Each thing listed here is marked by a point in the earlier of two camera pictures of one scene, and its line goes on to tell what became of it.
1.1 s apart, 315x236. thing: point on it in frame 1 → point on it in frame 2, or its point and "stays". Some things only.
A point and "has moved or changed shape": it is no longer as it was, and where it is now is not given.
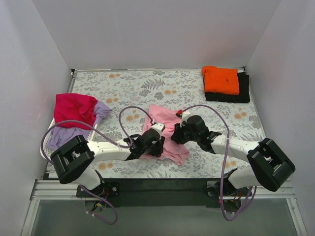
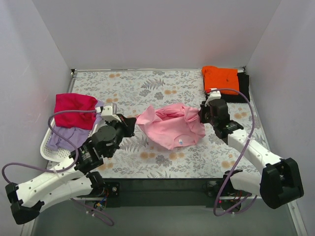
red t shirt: (75, 106) stays
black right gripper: (178, 133) → (204, 114)
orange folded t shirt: (220, 80) stays
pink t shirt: (173, 152) has moved or changed shape
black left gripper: (155, 146) → (127, 125)
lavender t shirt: (59, 135) stays
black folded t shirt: (243, 96) stays
